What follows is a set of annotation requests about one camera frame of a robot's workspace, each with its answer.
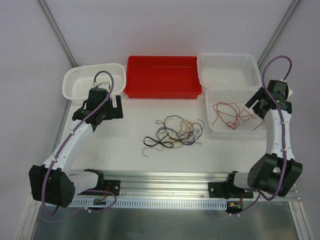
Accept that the red wire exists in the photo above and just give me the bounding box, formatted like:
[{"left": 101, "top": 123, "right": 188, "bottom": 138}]
[
  {"left": 211, "top": 101, "right": 245, "bottom": 130},
  {"left": 227, "top": 107, "right": 265, "bottom": 131}
]

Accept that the multicolour wire bundle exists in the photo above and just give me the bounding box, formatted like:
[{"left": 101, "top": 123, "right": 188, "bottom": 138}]
[{"left": 142, "top": 115, "right": 206, "bottom": 157}]

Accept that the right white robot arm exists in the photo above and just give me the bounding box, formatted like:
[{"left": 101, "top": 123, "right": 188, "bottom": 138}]
[{"left": 224, "top": 80, "right": 303, "bottom": 199}]

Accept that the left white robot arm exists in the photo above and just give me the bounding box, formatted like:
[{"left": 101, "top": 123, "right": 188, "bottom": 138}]
[{"left": 28, "top": 87, "right": 124, "bottom": 208}]

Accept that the white oval perforated basket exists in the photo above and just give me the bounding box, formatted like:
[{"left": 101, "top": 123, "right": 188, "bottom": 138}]
[{"left": 62, "top": 63, "right": 127, "bottom": 101}]

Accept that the white near rectangular basket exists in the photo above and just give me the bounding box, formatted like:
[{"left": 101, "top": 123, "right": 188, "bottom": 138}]
[{"left": 205, "top": 88, "right": 267, "bottom": 135}]

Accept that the white rectangular basket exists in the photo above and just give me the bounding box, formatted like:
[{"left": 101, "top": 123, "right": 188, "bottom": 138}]
[
  {"left": 205, "top": 88, "right": 267, "bottom": 135},
  {"left": 196, "top": 53, "right": 262, "bottom": 89}
]

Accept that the red plastic bin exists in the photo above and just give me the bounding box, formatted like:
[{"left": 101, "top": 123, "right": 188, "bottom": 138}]
[{"left": 124, "top": 56, "right": 202, "bottom": 99}]

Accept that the white far rectangular basket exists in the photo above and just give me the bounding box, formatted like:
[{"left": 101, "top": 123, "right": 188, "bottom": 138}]
[{"left": 196, "top": 53, "right": 262, "bottom": 89}]

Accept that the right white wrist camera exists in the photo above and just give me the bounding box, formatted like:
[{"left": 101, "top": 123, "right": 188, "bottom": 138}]
[{"left": 285, "top": 87, "right": 293, "bottom": 99}]

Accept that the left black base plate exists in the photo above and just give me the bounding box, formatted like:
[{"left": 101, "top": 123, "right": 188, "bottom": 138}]
[{"left": 79, "top": 179, "right": 121, "bottom": 196}]

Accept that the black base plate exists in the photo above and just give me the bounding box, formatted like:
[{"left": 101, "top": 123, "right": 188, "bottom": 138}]
[
  {"left": 208, "top": 182, "right": 254, "bottom": 200},
  {"left": 79, "top": 179, "right": 121, "bottom": 196}
]

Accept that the aluminium mounting rail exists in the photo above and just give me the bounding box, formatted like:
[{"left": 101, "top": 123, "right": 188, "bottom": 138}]
[{"left": 31, "top": 170, "right": 300, "bottom": 202}]

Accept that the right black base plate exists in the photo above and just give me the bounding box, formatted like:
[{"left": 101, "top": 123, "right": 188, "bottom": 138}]
[{"left": 208, "top": 182, "right": 254, "bottom": 200}]

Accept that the right aluminium frame post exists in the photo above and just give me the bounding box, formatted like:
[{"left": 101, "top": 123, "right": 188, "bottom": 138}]
[{"left": 257, "top": 0, "right": 303, "bottom": 69}]

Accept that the aluminium frame post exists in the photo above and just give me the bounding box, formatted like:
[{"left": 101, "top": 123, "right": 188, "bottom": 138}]
[
  {"left": 257, "top": 0, "right": 303, "bottom": 69},
  {"left": 36, "top": 0, "right": 79, "bottom": 68}
]

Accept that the white slotted cable duct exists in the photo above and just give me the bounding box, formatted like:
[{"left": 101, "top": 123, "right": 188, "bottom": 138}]
[{"left": 69, "top": 197, "right": 227, "bottom": 211}]

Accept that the left aluminium frame post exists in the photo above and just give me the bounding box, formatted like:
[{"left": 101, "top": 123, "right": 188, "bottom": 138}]
[{"left": 36, "top": 0, "right": 79, "bottom": 68}]

